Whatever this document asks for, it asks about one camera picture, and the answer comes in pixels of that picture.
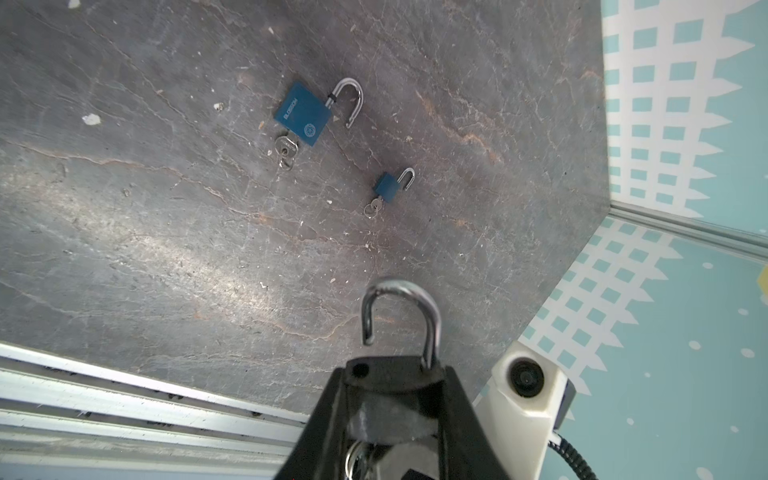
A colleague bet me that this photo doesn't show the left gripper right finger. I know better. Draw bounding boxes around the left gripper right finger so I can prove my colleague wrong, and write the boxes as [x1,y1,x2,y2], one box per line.
[438,366,509,480]

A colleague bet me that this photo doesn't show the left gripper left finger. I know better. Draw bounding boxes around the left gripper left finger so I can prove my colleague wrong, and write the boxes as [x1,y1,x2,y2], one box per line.
[275,368,348,480]

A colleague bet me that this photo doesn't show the black padlock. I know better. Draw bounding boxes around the black padlock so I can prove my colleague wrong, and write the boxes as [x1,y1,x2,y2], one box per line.
[344,278,444,445]

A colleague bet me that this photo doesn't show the small silver key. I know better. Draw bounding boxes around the small silver key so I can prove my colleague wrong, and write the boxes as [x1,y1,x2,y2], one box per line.
[363,196,384,219]

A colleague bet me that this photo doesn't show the small dark blue padlock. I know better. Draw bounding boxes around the small dark blue padlock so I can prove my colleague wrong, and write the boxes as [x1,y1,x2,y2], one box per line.
[373,167,416,202]

